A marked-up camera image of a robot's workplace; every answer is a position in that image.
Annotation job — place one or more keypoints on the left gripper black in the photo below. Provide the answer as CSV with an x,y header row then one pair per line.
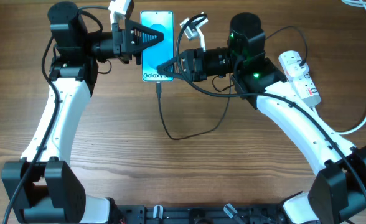
x,y
127,43

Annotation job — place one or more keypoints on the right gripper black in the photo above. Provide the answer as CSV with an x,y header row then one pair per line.
x,y
197,55

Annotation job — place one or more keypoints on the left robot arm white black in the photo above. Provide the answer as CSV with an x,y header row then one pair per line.
x,y
41,186

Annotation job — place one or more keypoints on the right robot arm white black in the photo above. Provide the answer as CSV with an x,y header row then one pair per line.
x,y
339,189

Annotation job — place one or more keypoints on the white charger plug adapter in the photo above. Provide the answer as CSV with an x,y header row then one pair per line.
x,y
295,70

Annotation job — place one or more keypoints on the white power strip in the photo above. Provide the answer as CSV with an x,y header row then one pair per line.
x,y
303,85

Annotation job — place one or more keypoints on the black mounting rail base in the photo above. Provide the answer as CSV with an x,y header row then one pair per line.
x,y
250,214

